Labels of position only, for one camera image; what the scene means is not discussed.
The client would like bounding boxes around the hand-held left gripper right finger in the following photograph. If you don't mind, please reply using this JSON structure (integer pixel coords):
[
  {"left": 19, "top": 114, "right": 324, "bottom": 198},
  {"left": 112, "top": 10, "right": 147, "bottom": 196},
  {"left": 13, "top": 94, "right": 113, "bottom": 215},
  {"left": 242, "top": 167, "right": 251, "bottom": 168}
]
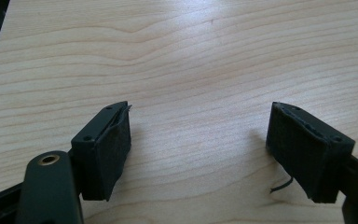
[{"left": 265, "top": 101, "right": 356, "bottom": 204}]

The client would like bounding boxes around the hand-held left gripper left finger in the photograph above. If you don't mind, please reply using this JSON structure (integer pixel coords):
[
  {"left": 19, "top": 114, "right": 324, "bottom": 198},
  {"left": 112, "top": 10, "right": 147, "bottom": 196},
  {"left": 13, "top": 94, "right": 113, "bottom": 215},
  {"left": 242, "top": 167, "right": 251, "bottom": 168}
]
[{"left": 70, "top": 100, "right": 133, "bottom": 203}]

